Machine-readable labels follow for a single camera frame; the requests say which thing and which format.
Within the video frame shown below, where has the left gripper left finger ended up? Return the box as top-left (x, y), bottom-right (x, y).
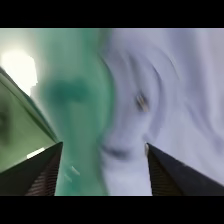
top-left (0, 141), bottom-right (64, 197)

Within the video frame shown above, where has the purple shirt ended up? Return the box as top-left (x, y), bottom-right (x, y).
top-left (98, 28), bottom-right (224, 197)

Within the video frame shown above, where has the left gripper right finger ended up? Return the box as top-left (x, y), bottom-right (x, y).
top-left (145, 142), bottom-right (224, 197)

